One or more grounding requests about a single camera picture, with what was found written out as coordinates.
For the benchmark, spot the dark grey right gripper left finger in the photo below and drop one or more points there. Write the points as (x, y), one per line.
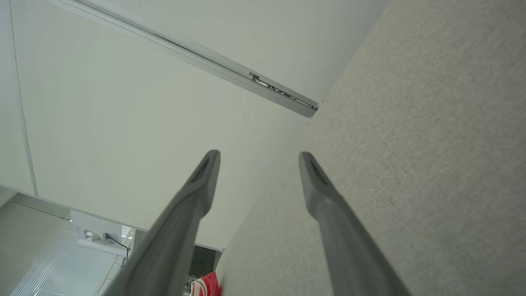
(172, 238)

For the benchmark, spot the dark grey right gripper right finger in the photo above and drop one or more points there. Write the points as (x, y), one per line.
(349, 255)

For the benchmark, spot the red shirt with white trim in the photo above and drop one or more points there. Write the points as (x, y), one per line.
(209, 285)

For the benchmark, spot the white mounted device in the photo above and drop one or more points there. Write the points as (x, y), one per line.
(92, 232)

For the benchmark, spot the grey metal wall post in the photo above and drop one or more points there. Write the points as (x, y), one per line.
(213, 61)

